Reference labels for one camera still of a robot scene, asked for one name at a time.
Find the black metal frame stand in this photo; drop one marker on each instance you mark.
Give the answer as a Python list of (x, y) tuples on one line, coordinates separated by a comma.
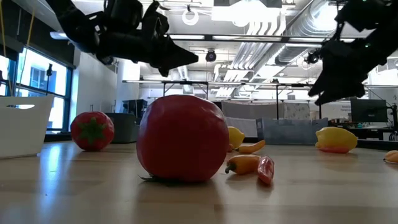
[(277, 102)]

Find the white plastic basket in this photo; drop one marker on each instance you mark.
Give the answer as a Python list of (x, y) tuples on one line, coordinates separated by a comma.
[(25, 133)]

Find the black ceiling spotlight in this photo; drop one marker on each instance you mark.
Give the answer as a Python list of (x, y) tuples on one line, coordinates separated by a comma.
[(211, 56), (312, 57)]

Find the large room window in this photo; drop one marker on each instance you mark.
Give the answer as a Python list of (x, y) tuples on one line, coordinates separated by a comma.
[(40, 77)]

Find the silver ventilation duct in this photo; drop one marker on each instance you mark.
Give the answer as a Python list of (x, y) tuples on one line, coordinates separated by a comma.
[(311, 25)]

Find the black computer monitor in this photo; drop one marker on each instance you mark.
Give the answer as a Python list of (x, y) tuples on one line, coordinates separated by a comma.
[(368, 110)]

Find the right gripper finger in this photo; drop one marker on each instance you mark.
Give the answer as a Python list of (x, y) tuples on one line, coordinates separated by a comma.
[(345, 93), (326, 85)]

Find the orange toy pepper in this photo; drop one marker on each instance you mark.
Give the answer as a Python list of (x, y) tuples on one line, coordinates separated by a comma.
[(251, 147), (242, 164)]

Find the black tripod stand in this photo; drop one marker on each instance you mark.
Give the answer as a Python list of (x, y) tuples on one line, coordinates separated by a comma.
[(49, 71)]

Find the long ceiling light strip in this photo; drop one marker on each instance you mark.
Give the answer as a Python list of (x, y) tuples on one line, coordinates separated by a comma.
[(59, 35)]

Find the dark green plastic basket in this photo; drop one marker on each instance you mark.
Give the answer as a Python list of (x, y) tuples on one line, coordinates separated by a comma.
[(124, 127)]

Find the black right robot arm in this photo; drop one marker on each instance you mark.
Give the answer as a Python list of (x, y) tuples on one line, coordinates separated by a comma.
[(367, 15)]

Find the red toy tomato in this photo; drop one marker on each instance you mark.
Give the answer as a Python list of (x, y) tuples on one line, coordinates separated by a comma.
[(92, 130), (183, 140)]

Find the black lab desk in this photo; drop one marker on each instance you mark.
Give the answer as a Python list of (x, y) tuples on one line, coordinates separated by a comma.
[(367, 132)]

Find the white covered table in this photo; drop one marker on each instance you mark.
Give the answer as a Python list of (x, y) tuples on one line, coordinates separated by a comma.
[(242, 124)]

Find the light grey plastic basket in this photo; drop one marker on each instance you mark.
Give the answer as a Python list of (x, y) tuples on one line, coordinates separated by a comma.
[(289, 132)]

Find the black aluminium table frame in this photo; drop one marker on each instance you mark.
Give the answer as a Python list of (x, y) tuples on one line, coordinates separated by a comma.
[(373, 144)]

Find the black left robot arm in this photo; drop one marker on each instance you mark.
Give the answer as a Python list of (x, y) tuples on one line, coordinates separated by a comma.
[(74, 28)]

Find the orange toy lemon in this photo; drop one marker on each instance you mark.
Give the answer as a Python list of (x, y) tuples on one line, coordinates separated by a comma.
[(391, 156)]

